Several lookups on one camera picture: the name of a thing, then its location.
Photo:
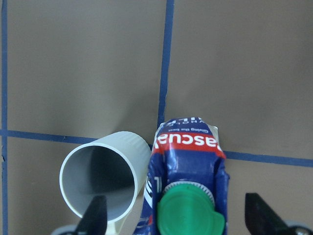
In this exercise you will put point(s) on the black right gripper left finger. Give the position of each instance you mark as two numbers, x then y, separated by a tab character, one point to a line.
94	220

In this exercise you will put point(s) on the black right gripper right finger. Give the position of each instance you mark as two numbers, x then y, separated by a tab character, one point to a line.
261	219

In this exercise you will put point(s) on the white ceramic mug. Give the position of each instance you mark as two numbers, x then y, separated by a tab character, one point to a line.
114	166

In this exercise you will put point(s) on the blue white milk carton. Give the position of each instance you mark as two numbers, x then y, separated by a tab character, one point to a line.
187	184

